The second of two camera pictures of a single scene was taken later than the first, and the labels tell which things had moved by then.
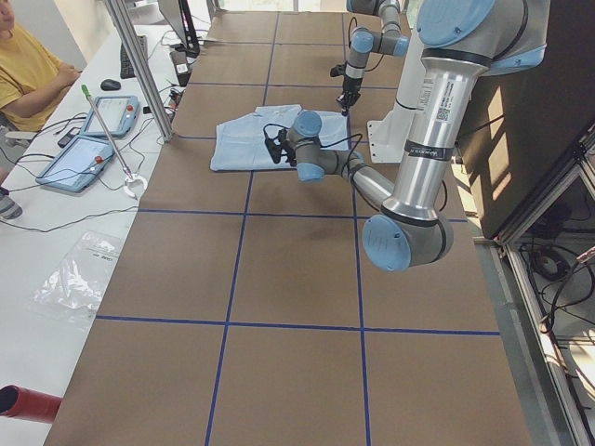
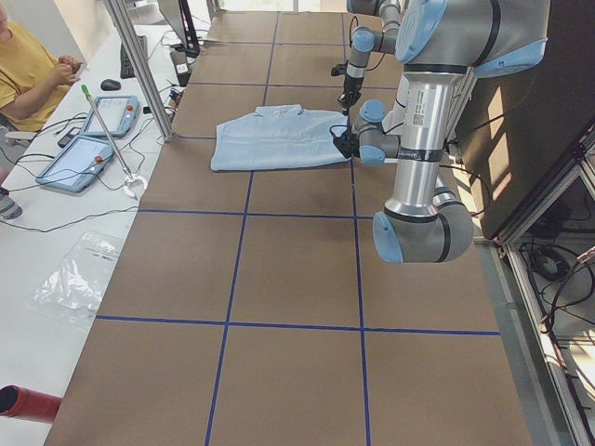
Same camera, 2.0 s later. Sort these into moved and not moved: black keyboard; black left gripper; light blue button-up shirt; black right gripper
Moved: black left gripper
Not moved: light blue button-up shirt; black keyboard; black right gripper
